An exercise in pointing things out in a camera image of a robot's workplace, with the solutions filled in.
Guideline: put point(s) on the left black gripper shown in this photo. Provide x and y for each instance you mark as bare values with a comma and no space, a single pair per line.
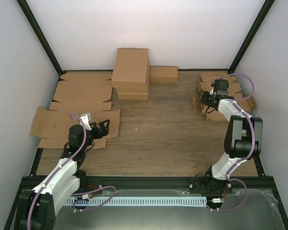
105,132

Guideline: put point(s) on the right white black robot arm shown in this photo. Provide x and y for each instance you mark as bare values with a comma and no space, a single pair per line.
243,138

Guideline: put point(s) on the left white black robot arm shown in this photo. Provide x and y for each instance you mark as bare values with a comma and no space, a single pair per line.
37,208

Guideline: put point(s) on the large folded cardboard box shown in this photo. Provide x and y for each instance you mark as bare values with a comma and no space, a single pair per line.
131,70

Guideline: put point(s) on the small folded cardboard box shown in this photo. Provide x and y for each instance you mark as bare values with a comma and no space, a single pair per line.
164,74

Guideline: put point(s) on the large flat cardboard blank back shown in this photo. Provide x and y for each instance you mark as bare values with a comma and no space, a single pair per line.
78,92

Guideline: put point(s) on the large flat cardboard blank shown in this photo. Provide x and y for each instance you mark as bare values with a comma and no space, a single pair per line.
52,127
78,92

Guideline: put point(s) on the large flat cardboard blank front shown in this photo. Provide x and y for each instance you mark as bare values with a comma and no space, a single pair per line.
52,127

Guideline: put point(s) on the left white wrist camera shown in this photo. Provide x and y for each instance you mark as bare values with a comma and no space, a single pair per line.
86,119

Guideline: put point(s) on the black aluminium frame rail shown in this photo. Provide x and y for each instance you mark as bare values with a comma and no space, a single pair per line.
177,183

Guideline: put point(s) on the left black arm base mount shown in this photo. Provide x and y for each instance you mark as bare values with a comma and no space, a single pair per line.
88,183

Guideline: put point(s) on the right black frame post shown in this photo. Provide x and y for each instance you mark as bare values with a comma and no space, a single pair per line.
263,12

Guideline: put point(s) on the black frame post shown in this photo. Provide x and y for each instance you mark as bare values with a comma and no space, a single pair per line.
39,34
263,12

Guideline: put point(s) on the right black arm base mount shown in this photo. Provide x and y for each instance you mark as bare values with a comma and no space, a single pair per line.
207,184

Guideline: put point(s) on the light blue slotted cable duct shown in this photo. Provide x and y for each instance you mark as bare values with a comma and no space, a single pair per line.
184,201

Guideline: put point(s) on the left black frame post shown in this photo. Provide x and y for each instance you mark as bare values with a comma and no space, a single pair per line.
39,34

